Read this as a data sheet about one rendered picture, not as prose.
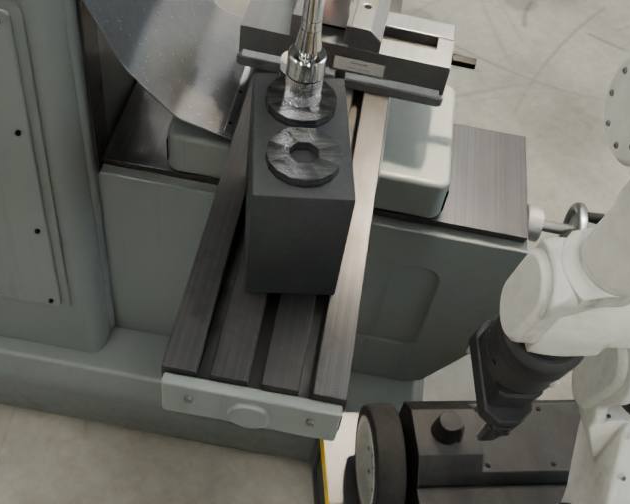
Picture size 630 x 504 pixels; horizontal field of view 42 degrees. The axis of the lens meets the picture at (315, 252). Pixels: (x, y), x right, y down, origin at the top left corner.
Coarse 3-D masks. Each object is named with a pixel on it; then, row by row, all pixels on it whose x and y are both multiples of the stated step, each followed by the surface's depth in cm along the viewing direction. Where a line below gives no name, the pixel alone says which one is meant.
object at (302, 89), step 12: (288, 72) 100; (300, 72) 98; (312, 72) 98; (324, 72) 100; (288, 84) 101; (300, 84) 99; (312, 84) 100; (288, 96) 102; (300, 96) 101; (312, 96) 101; (300, 108) 102
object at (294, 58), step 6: (294, 48) 99; (288, 54) 98; (294, 54) 98; (318, 54) 99; (324, 54) 99; (288, 60) 99; (294, 60) 98; (300, 60) 98; (306, 60) 98; (312, 60) 98; (318, 60) 98; (324, 60) 98; (294, 66) 98; (300, 66) 97; (306, 66) 97; (312, 66) 97; (318, 66) 98
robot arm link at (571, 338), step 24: (600, 312) 74; (624, 312) 75; (504, 336) 81; (552, 336) 75; (576, 336) 75; (600, 336) 75; (624, 336) 75; (504, 360) 83; (528, 360) 80; (552, 360) 80; (576, 360) 81
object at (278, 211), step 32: (256, 96) 105; (256, 128) 101; (288, 128) 100; (320, 128) 102; (256, 160) 98; (288, 160) 96; (320, 160) 97; (256, 192) 94; (288, 192) 95; (320, 192) 96; (352, 192) 96; (256, 224) 98; (288, 224) 98; (320, 224) 98; (256, 256) 103; (288, 256) 103; (320, 256) 103; (256, 288) 108; (288, 288) 108; (320, 288) 108
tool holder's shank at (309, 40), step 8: (304, 0) 93; (312, 0) 92; (320, 0) 92; (304, 8) 93; (312, 8) 93; (320, 8) 93; (304, 16) 94; (312, 16) 93; (320, 16) 94; (304, 24) 95; (312, 24) 94; (320, 24) 95; (304, 32) 95; (312, 32) 95; (320, 32) 96; (296, 40) 97; (304, 40) 96; (312, 40) 96; (320, 40) 97; (304, 48) 96; (312, 48) 96; (320, 48) 97; (304, 56) 98; (312, 56) 98
